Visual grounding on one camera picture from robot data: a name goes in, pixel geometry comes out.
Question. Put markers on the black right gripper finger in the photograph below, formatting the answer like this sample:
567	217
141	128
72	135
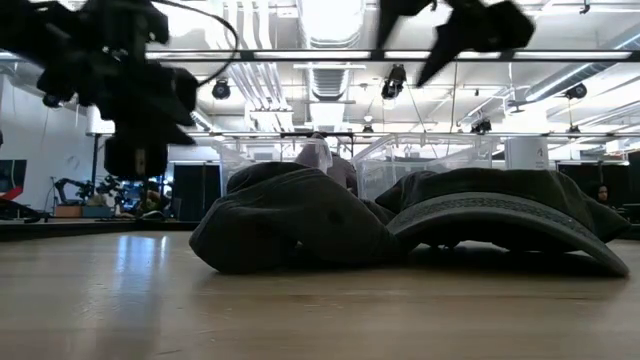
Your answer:
442	50
397	15

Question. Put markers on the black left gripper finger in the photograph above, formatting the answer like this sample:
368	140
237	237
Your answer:
135	157

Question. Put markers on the dark olive cap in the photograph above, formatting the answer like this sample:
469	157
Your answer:
310	220

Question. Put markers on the black background robot arm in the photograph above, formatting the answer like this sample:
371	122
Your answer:
75	189

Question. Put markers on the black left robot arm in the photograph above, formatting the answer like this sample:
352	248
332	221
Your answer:
60	25

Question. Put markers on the black upright pole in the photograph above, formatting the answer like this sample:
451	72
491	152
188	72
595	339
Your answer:
94	165

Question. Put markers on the clear plastic storage bin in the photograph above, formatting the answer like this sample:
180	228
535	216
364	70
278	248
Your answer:
410	162
240	160

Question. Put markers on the white cylindrical container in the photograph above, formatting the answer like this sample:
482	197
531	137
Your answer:
526	152

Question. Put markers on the person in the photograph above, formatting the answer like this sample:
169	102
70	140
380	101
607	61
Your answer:
602	194
342	170

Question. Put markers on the black ceiling-hung camera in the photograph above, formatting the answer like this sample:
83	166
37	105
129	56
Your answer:
221	90
481	127
394	82
576	91

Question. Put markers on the black overhead frame bar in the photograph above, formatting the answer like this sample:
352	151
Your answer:
320	55

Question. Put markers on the thin black horizontal rail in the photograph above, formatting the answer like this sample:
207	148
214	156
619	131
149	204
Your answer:
400	134

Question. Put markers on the dark wall monitor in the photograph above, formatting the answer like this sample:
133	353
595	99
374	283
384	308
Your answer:
11	176

